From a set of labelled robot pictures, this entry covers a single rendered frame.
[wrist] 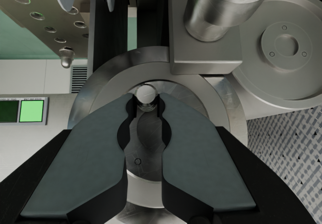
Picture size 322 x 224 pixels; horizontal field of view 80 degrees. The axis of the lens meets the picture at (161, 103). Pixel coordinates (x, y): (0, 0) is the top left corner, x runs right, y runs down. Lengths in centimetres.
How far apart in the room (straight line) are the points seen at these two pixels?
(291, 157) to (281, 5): 19
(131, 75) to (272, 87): 13
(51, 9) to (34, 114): 26
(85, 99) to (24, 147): 42
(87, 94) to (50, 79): 314
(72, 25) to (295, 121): 42
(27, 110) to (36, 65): 292
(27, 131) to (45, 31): 24
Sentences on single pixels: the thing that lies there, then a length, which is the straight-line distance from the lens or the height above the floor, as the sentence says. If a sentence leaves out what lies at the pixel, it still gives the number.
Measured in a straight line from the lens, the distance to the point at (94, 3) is 22.
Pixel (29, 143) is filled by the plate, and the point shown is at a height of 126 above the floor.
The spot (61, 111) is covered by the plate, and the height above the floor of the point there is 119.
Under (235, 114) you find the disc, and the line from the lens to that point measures 17.
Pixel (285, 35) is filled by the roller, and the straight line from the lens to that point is 22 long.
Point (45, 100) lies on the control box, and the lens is 56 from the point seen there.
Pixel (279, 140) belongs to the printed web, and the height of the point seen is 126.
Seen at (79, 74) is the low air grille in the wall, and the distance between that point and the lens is 315.
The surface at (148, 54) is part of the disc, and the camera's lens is 17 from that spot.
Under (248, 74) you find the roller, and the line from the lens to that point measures 19.
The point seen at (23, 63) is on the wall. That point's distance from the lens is 358.
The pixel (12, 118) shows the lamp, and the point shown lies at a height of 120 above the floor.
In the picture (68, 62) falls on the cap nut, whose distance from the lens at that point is 55.
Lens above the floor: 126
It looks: 10 degrees down
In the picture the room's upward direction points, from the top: 179 degrees clockwise
